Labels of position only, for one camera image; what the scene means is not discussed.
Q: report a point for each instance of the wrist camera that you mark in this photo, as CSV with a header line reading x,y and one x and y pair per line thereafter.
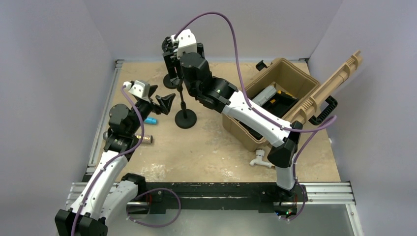
x,y
184,43
138,88

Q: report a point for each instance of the white plastic faucet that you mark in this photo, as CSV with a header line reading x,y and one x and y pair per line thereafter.
x,y
258,160

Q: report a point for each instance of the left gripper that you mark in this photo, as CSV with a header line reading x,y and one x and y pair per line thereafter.
x,y
164,102

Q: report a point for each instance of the glitter rhinestone microphone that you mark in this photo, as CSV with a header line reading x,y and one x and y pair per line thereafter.
x,y
147,139

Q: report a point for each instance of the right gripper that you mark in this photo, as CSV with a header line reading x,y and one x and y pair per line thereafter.
x,y
200,50

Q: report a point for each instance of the tan plastic case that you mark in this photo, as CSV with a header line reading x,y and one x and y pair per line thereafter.
x,y
300,97

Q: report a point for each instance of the black shockmount mic stand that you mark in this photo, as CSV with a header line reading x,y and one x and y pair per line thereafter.
x,y
171,62

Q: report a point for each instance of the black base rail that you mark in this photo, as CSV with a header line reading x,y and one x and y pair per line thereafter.
x,y
263,197

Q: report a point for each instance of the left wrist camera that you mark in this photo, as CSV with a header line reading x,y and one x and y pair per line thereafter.
x,y
138,88

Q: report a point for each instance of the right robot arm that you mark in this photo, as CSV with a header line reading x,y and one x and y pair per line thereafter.
x,y
192,70

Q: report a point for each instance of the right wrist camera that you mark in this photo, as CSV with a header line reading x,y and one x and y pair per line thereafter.
x,y
184,43

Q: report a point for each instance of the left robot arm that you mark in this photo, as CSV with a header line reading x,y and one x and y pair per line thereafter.
x,y
91,213

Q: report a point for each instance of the blue microphone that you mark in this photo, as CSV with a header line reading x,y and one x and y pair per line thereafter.
x,y
152,121

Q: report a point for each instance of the grey device in case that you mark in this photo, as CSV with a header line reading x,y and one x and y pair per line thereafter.
x,y
265,95

